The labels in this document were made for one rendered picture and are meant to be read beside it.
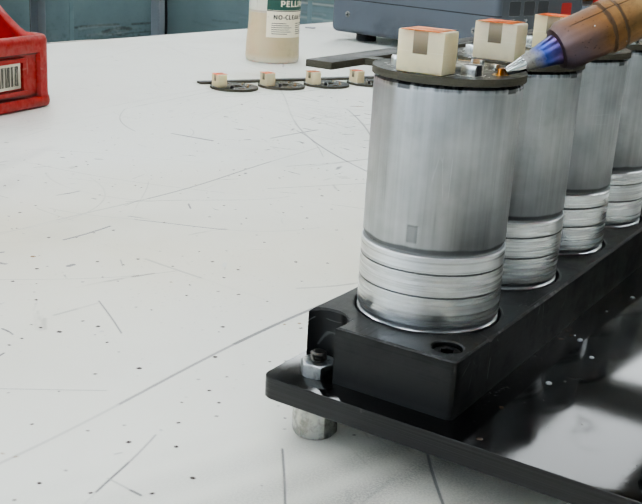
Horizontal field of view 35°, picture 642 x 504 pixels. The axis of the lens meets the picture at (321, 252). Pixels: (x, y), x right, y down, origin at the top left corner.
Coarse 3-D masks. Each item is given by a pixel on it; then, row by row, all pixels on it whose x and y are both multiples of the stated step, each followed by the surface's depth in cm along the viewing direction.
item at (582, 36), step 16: (608, 0) 16; (624, 0) 16; (640, 0) 16; (576, 16) 16; (592, 16) 16; (608, 16) 16; (624, 16) 16; (640, 16) 16; (560, 32) 16; (576, 32) 16; (592, 32) 16; (608, 32) 16; (624, 32) 16; (640, 32) 16; (576, 48) 16; (592, 48) 16; (608, 48) 16; (624, 48) 16; (560, 64) 16; (576, 64) 16
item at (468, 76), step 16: (384, 64) 16; (464, 64) 16; (480, 64) 17; (496, 64) 17; (416, 80) 16; (432, 80) 15; (448, 80) 15; (464, 80) 15; (480, 80) 15; (496, 80) 16; (512, 80) 16
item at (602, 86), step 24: (600, 72) 20; (624, 72) 21; (600, 96) 20; (576, 120) 20; (600, 120) 20; (576, 144) 20; (600, 144) 21; (576, 168) 21; (600, 168) 21; (576, 192) 21; (600, 192) 21; (576, 216) 21; (600, 216) 21; (576, 240) 21; (600, 240) 22
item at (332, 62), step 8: (528, 32) 24; (464, 40) 21; (472, 40) 21; (392, 48) 19; (328, 56) 17; (336, 56) 17; (344, 56) 17; (352, 56) 17; (360, 56) 17; (368, 56) 17; (376, 56) 18; (384, 56) 18; (312, 64) 17; (320, 64) 16; (328, 64) 16; (336, 64) 16; (344, 64) 17; (352, 64) 17; (360, 64) 17; (368, 64) 17
